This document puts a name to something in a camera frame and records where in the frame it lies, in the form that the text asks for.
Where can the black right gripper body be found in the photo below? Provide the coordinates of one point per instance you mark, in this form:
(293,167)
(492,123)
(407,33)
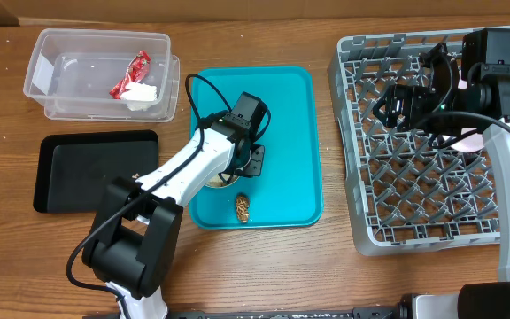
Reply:
(397,105)

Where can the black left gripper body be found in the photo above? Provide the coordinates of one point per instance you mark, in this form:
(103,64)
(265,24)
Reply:
(252,165)

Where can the grey bowl with rice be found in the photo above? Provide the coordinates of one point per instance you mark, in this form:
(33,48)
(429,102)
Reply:
(221,181)

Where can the brown food scrap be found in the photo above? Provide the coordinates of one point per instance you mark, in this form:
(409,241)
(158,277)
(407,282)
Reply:
(242,204)

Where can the pink round plate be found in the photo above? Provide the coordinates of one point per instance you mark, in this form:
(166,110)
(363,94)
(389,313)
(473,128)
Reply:
(472,143)

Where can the white napkin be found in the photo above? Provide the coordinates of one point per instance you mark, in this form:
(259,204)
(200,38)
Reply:
(139,96)

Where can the red snack wrapper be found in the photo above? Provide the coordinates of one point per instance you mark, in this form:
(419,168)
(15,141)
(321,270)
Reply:
(138,68)

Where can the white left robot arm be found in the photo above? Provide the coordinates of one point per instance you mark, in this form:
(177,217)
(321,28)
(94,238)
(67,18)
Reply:
(133,237)

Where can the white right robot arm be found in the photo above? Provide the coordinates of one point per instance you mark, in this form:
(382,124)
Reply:
(466,97)

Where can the grey dishwasher rack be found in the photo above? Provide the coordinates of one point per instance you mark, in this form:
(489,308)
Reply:
(407,191)

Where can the teal serving tray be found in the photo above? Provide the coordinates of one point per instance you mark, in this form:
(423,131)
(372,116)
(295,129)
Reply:
(288,192)

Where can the black plastic tray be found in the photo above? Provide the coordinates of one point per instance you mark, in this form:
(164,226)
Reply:
(74,169)

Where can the clear plastic bin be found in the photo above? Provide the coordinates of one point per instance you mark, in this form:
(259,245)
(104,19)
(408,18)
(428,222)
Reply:
(72,71)

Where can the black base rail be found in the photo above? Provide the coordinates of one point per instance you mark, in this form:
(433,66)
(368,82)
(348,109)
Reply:
(281,313)

